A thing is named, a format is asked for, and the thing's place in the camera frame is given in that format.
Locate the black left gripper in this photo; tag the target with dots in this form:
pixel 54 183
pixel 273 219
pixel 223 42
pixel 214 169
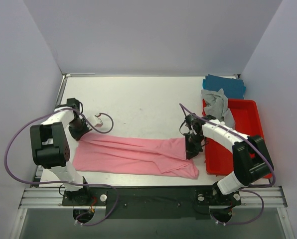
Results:
pixel 81 131

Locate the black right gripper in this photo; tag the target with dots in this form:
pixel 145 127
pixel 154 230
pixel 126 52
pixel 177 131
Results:
pixel 191 148

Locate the pink t shirt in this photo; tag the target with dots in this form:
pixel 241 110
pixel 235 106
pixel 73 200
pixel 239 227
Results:
pixel 126 155

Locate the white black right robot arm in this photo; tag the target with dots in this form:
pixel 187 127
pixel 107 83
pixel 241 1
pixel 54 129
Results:
pixel 251 159

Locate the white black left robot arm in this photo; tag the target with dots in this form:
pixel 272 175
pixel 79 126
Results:
pixel 50 148

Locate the grey t shirt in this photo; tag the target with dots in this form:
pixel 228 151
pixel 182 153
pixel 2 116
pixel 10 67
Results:
pixel 217 106

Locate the folded blue t shirt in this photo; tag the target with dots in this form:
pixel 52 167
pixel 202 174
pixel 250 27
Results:
pixel 233 88

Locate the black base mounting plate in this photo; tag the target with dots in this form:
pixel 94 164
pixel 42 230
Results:
pixel 163 202

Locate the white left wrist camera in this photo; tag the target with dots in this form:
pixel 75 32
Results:
pixel 95 121

